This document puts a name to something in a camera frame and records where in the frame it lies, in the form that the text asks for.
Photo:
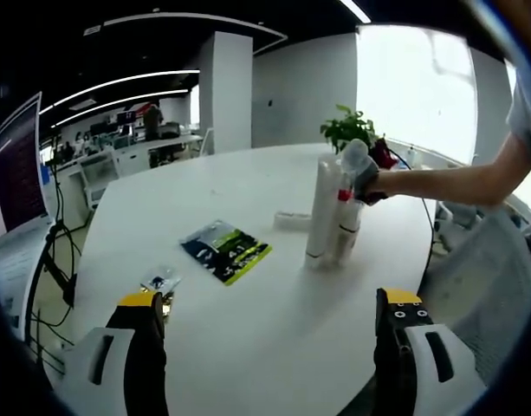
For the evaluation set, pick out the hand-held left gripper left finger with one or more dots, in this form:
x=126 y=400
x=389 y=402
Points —
x=113 y=355

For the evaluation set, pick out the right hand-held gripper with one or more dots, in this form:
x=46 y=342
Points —
x=364 y=173

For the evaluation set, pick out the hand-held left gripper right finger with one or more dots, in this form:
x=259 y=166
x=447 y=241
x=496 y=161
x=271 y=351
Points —
x=418 y=346

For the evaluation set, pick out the red-collared white skincare bottle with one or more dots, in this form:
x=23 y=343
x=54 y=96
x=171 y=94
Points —
x=344 y=196

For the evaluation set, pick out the white skincare tube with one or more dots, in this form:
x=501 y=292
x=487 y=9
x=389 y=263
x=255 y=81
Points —
x=321 y=208

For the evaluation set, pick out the small clear-capped skincare bottle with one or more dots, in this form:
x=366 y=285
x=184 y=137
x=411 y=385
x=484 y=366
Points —
x=351 y=229
x=291 y=220

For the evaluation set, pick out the gold foil skincare sachet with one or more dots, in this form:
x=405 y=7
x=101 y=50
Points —
x=167 y=305

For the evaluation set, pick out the green black skincare sachet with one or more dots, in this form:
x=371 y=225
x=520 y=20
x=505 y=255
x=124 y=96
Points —
x=226 y=253

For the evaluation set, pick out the small clear pump bottle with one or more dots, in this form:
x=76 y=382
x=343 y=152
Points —
x=411 y=157

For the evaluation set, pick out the person's right hand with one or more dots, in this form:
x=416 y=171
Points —
x=386 y=186

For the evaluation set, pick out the red bag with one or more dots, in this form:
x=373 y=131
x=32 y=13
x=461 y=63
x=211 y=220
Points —
x=385 y=154

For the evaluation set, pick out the green potted plant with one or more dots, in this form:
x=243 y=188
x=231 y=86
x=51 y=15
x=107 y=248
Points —
x=347 y=125

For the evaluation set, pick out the white mesh office chair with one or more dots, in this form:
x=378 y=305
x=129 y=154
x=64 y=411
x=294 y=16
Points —
x=494 y=294

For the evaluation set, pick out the black laptop stand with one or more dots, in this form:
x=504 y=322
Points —
x=59 y=268

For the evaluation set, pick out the white swivel chair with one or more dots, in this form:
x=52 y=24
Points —
x=457 y=221

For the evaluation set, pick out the white plastic chair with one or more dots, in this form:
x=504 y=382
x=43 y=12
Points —
x=206 y=141

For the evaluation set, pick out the person's grey shirt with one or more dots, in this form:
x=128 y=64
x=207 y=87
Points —
x=529 y=130

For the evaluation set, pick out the white office desk row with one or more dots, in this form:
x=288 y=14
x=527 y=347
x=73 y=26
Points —
x=131 y=158

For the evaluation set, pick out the silver laptop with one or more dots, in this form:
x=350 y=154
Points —
x=18 y=173

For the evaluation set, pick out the long ceiling light strip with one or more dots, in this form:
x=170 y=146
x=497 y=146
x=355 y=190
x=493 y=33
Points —
x=131 y=78
x=152 y=95

